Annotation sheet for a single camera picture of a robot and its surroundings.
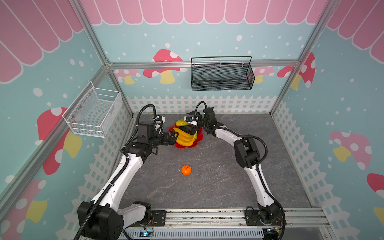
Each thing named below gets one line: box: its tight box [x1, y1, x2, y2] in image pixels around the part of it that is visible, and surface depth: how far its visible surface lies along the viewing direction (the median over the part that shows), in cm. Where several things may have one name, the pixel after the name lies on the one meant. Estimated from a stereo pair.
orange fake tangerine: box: [181, 164, 192, 176], surface depth 90 cm
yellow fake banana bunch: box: [173, 127, 198, 147], surface depth 102 cm
